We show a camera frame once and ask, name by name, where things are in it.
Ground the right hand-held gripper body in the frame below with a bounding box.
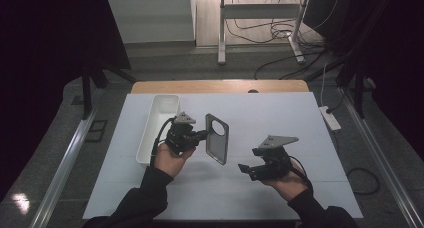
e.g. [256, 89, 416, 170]
[251, 134, 300, 182]

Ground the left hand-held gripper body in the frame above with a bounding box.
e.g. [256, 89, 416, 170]
[164, 111, 202, 156]

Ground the white plastic bin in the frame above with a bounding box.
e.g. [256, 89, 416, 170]
[135, 94, 181, 165]

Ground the person's left hand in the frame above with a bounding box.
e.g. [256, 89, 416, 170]
[152, 142, 197, 179]

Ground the person's right hand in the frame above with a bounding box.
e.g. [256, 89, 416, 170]
[261, 161, 310, 203]

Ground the white table cover sheet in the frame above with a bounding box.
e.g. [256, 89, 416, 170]
[82, 92, 364, 221]

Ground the white power strip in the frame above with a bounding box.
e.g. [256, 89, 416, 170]
[318, 105, 343, 133]

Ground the black metal stand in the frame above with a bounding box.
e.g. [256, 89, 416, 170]
[304, 47, 379, 120]
[80, 62, 138, 121]

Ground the dark curtain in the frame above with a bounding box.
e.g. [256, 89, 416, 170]
[0, 0, 132, 202]
[301, 0, 424, 152]

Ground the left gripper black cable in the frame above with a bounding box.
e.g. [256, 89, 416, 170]
[149, 116, 177, 168]

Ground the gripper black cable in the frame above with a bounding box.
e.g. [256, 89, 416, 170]
[149, 116, 177, 168]
[287, 155, 315, 196]

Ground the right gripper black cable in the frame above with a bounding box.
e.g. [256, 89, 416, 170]
[287, 155, 315, 196]

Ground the black plugged cable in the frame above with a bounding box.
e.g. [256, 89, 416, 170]
[326, 91, 346, 115]

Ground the white power strip cable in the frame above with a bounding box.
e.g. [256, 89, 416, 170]
[319, 61, 330, 108]

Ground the long black floor cable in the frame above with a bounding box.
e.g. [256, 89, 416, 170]
[253, 49, 328, 81]

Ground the black looped floor cable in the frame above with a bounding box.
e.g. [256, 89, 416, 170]
[345, 167, 381, 196]

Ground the aluminium floor rail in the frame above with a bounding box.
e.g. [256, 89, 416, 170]
[337, 87, 424, 228]
[29, 87, 105, 228]

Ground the white wall panel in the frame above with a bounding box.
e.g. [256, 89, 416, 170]
[106, 0, 196, 45]

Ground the tangle of black cables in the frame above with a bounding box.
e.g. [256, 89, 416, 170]
[224, 0, 343, 51]

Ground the white metal desk frame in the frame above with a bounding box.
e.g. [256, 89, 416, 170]
[217, 0, 313, 66]

